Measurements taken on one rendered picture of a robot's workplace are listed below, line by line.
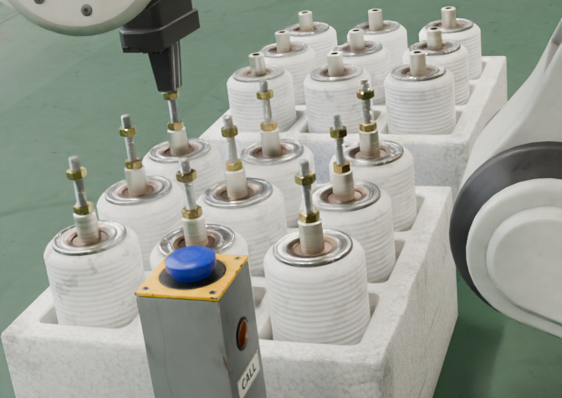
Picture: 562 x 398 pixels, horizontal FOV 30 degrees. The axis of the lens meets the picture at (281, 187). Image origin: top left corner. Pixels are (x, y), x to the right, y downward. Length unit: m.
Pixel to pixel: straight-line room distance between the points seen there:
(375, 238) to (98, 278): 0.28
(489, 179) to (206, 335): 0.25
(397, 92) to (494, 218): 0.72
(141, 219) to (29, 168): 0.93
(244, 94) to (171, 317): 0.73
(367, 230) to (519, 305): 0.34
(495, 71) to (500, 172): 0.95
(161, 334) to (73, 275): 0.24
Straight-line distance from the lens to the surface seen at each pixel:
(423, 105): 1.43
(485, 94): 1.59
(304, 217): 0.96
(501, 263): 0.74
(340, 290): 0.96
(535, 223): 0.72
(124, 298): 1.07
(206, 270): 0.81
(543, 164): 0.74
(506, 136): 0.75
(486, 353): 1.28
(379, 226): 1.07
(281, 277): 0.96
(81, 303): 1.06
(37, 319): 1.10
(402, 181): 1.17
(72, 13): 0.47
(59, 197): 1.88
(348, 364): 0.95
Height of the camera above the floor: 0.69
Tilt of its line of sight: 23 degrees down
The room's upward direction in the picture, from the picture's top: 7 degrees counter-clockwise
